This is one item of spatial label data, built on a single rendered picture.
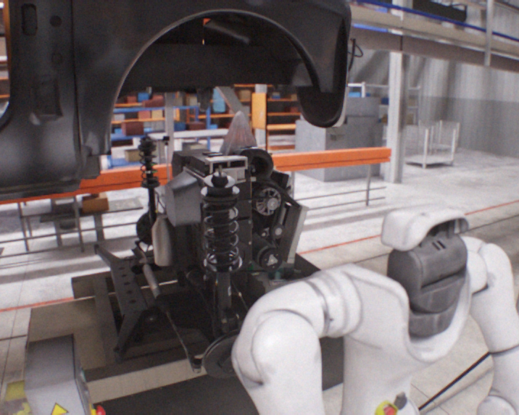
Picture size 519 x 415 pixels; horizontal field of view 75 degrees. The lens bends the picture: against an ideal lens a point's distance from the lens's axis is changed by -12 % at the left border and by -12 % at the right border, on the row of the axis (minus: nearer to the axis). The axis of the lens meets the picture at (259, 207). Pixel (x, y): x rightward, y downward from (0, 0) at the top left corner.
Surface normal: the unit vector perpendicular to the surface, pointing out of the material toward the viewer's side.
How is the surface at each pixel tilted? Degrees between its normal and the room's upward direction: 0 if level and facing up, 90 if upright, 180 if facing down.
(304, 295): 23
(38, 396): 90
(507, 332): 59
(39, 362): 0
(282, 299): 16
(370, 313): 89
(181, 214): 90
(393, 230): 82
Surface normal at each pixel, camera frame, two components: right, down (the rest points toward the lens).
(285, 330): 0.29, -0.56
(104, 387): 0.44, 0.26
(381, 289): -0.62, 0.18
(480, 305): -0.83, 0.18
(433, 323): 0.17, 0.20
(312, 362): 0.58, -0.26
